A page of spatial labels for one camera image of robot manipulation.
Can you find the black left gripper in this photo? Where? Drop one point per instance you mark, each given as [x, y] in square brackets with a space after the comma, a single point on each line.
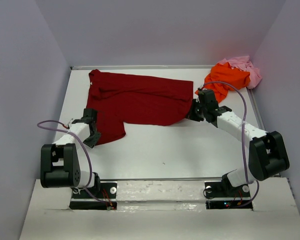
[91, 143]

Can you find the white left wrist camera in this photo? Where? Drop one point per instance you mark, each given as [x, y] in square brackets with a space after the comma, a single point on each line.
[69, 124]

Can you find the orange t shirt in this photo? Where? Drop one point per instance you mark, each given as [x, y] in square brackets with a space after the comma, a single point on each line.
[223, 74]

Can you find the dark red t shirt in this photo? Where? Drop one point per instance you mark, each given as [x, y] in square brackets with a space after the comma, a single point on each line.
[136, 99]

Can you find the white front board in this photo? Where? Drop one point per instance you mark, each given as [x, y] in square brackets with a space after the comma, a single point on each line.
[274, 217]

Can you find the white rail at table edge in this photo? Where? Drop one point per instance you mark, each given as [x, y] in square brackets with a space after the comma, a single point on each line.
[142, 67]

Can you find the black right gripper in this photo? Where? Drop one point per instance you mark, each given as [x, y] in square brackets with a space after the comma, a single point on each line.
[191, 116]

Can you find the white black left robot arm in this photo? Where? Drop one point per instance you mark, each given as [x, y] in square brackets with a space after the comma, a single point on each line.
[66, 163]

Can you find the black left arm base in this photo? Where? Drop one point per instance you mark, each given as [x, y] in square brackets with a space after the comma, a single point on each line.
[104, 199]

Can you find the pink t shirt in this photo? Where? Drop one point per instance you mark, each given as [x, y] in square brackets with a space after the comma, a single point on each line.
[244, 64]

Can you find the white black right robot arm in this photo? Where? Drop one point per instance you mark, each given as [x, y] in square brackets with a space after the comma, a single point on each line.
[264, 153]

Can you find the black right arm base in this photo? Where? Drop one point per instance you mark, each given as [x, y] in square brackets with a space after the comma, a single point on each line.
[220, 195]

